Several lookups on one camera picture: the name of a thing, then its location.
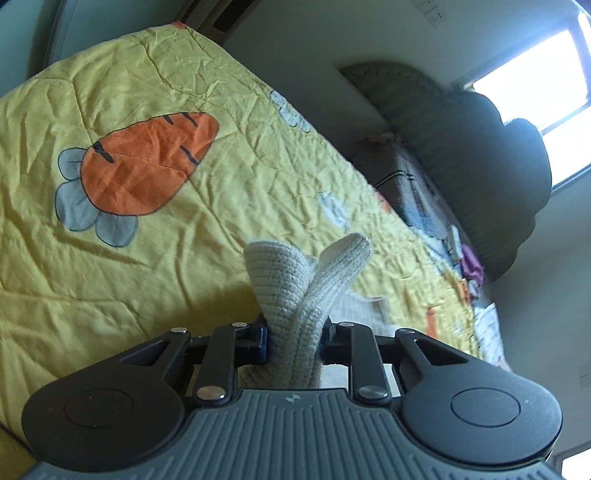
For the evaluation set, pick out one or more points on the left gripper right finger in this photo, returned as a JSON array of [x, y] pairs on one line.
[[455, 405]]

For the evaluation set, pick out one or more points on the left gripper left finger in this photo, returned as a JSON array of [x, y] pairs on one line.
[[122, 410]]

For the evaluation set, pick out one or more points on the white knitted sweater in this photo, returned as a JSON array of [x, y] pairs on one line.
[[297, 294]]

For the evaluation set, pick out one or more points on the purple garment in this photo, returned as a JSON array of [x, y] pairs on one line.
[[471, 266]]

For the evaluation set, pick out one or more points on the checked patterned pillow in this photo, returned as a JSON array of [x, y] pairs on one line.
[[405, 186]]

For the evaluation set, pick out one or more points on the dark green padded headboard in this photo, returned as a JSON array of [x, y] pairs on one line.
[[495, 176]]

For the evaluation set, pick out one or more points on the yellow carrot-print quilt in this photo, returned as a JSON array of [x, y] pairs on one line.
[[134, 173]]

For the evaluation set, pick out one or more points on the window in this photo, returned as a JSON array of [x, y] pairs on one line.
[[547, 84]]

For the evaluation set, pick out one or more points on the glass wardrobe sliding door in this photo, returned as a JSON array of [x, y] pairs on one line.
[[36, 34]]

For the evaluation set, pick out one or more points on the gold tower air conditioner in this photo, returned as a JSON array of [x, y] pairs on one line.
[[217, 19]]

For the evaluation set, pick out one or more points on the white wall socket plate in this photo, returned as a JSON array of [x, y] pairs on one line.
[[432, 11]]

